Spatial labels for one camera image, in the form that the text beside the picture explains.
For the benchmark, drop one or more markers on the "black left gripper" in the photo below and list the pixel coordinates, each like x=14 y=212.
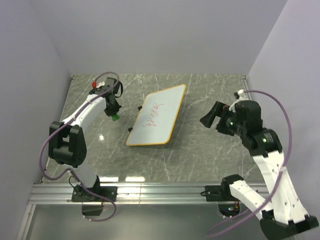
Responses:
x=114 y=111

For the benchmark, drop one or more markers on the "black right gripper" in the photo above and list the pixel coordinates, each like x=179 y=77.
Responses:
x=222 y=110

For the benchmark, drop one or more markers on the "green whiteboard eraser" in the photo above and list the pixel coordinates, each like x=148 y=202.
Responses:
x=115 y=117

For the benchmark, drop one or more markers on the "yellow framed whiteboard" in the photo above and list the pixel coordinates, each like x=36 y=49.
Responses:
x=156 y=120

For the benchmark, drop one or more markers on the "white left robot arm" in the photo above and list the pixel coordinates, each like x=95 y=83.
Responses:
x=68 y=145

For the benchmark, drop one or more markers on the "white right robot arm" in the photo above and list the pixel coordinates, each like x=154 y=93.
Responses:
x=283 y=215

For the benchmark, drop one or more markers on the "aluminium right side rail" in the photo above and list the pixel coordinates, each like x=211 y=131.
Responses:
x=246 y=86

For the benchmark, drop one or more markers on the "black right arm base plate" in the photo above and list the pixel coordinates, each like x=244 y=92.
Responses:
x=218 y=193

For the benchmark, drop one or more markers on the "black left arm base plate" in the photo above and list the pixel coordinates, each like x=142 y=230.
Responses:
x=95 y=195

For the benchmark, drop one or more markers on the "aluminium mounting rail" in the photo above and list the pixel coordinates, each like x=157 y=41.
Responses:
x=137 y=193

